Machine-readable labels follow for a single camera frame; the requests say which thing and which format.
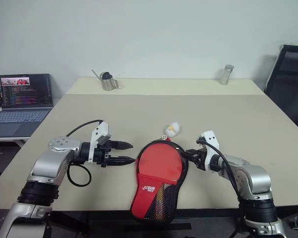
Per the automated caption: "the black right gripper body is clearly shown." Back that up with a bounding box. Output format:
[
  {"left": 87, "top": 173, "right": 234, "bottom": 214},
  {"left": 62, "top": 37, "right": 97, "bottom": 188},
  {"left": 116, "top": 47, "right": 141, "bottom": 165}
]
[{"left": 192, "top": 146, "right": 209, "bottom": 171}]

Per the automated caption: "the open grey laptop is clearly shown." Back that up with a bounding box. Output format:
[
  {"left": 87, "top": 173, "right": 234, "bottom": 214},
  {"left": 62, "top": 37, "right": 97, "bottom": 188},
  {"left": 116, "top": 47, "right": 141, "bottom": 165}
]
[{"left": 0, "top": 73, "right": 54, "bottom": 138}]

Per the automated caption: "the white side table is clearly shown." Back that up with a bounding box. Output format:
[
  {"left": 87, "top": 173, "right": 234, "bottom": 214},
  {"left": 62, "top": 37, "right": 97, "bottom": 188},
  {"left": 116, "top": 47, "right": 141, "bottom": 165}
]
[{"left": 0, "top": 136, "right": 31, "bottom": 149}]

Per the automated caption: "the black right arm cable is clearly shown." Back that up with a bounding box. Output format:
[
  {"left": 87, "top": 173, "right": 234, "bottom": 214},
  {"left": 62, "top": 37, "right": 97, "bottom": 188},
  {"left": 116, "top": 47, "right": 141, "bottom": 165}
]
[{"left": 196, "top": 139, "right": 245, "bottom": 238}]

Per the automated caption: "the red table tennis paddle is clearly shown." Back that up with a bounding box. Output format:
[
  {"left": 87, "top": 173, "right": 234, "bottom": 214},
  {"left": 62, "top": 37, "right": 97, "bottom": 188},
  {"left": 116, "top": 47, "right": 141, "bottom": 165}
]
[{"left": 138, "top": 144, "right": 184, "bottom": 185}]

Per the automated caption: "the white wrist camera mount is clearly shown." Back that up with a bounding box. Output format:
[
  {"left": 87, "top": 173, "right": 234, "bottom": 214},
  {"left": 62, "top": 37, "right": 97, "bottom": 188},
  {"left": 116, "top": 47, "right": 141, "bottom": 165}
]
[
  {"left": 87, "top": 121, "right": 112, "bottom": 164},
  {"left": 197, "top": 130, "right": 221, "bottom": 172}
]

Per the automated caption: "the steel shaker bottle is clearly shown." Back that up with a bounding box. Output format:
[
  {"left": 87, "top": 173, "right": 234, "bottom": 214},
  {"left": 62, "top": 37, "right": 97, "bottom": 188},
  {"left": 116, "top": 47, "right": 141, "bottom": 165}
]
[{"left": 219, "top": 64, "right": 235, "bottom": 86}]

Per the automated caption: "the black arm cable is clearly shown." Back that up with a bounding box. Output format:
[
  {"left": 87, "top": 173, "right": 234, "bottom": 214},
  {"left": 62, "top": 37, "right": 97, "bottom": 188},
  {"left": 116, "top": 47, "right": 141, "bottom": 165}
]
[
  {"left": 65, "top": 119, "right": 105, "bottom": 187},
  {"left": 196, "top": 139, "right": 245, "bottom": 238}
]

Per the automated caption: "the black and red paddle case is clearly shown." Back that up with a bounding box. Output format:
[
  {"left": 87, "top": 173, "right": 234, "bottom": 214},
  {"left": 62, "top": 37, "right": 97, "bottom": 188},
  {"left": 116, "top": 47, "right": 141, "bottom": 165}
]
[{"left": 130, "top": 139, "right": 190, "bottom": 224}]

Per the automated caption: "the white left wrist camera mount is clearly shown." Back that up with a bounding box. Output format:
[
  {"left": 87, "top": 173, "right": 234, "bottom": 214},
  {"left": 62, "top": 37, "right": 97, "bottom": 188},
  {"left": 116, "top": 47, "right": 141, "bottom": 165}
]
[{"left": 87, "top": 121, "right": 112, "bottom": 164}]

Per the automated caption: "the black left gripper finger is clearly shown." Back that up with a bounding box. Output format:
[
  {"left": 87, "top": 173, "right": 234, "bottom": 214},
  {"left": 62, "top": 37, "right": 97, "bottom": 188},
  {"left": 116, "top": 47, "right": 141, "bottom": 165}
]
[
  {"left": 106, "top": 155, "right": 136, "bottom": 168},
  {"left": 110, "top": 140, "right": 134, "bottom": 151}
]

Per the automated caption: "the black office chair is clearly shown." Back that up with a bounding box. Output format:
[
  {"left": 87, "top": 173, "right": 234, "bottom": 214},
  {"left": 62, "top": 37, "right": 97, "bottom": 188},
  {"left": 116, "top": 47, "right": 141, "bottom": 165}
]
[{"left": 264, "top": 44, "right": 298, "bottom": 137}]

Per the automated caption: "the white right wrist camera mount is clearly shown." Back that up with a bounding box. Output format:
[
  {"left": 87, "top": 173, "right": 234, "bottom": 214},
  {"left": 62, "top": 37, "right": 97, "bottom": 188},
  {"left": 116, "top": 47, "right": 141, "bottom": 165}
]
[{"left": 197, "top": 130, "right": 221, "bottom": 172}]

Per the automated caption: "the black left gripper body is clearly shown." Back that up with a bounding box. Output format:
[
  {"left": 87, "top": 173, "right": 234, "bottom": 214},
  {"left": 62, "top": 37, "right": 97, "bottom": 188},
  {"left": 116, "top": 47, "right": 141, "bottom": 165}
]
[{"left": 94, "top": 139, "right": 115, "bottom": 169}]

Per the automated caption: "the white plush keychain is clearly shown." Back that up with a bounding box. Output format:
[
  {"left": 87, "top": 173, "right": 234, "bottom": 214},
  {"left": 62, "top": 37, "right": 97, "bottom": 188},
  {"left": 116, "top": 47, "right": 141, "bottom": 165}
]
[{"left": 159, "top": 121, "right": 182, "bottom": 141}]

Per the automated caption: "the black table frame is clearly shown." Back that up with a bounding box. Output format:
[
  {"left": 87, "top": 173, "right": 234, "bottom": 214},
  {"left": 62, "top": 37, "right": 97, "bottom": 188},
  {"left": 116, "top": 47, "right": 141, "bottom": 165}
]
[{"left": 49, "top": 210, "right": 242, "bottom": 233}]

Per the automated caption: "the stainless steel cup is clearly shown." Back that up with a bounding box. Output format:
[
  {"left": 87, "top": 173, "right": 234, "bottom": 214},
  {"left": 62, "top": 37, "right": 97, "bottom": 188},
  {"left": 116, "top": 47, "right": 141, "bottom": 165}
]
[{"left": 100, "top": 74, "right": 120, "bottom": 91}]

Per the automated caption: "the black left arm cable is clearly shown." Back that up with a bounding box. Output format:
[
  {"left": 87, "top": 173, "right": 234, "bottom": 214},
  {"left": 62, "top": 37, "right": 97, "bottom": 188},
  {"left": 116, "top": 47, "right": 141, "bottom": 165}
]
[{"left": 65, "top": 119, "right": 105, "bottom": 187}]

